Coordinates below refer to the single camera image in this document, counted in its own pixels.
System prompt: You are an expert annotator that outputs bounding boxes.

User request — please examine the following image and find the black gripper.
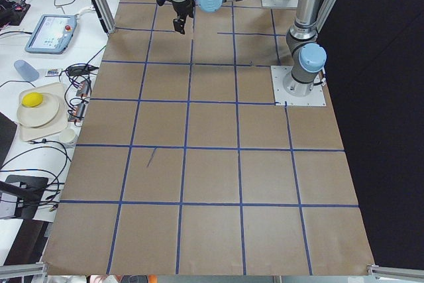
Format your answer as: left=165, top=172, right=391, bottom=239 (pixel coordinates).
left=172, top=0, right=195, bottom=34

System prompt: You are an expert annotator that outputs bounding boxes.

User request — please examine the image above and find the blue teach pendant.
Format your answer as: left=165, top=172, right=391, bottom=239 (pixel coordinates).
left=25, top=15, right=77, bottom=54

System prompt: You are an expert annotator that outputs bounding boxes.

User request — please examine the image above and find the translucent blue plastic cup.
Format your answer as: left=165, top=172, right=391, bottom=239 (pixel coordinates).
left=14, top=60, right=40, bottom=82

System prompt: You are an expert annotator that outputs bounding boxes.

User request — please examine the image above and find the white paper cup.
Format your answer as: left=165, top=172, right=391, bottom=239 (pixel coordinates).
left=58, top=129, right=78, bottom=148

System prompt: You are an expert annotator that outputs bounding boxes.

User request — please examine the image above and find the beige plate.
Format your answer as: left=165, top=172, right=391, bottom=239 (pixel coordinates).
left=17, top=93, right=60, bottom=127

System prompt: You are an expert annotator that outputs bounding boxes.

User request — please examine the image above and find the yellow lemon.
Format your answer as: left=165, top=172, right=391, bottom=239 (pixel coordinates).
left=21, top=92, right=44, bottom=107

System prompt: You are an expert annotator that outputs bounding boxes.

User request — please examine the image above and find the beige tray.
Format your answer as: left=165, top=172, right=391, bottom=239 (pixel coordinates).
left=17, top=82, right=68, bottom=142

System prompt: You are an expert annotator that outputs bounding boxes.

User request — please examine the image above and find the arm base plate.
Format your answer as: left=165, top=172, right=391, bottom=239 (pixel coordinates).
left=271, top=66, right=326, bottom=107

